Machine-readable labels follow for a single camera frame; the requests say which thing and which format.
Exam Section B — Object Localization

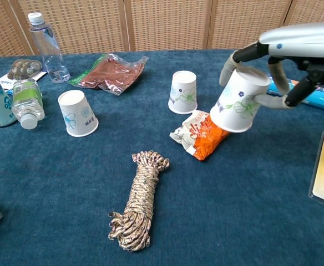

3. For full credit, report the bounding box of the white paper cup blue flower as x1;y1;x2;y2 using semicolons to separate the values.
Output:
57;89;99;138

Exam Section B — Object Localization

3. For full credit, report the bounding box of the brown contents bag green header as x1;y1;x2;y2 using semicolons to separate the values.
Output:
67;53;149;96

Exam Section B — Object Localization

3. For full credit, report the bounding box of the orange white snack packet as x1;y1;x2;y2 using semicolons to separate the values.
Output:
169;110;231;161

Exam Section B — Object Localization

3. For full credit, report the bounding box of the bamboo folding screen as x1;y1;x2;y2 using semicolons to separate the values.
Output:
0;0;324;58

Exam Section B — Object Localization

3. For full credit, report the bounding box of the white card of metal hooks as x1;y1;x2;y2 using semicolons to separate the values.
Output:
0;58;48;89

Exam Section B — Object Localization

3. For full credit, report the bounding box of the blue carpet table cover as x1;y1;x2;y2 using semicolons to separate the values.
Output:
0;48;324;266

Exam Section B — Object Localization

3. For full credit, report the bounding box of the white paper cup green flower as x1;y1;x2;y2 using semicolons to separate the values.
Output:
168;70;198;115
209;65;271;134

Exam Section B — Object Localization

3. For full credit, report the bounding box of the multicoloured braided rope bundle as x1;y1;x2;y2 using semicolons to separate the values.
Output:
108;150;170;252

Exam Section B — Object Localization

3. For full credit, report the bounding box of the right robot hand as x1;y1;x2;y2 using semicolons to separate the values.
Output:
219;22;324;110

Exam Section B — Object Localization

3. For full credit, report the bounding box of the clear bottle green label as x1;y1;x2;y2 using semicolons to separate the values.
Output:
11;78;45;130

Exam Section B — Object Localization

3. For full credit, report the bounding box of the clear water bottle blue label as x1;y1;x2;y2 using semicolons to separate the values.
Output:
27;12;71;84

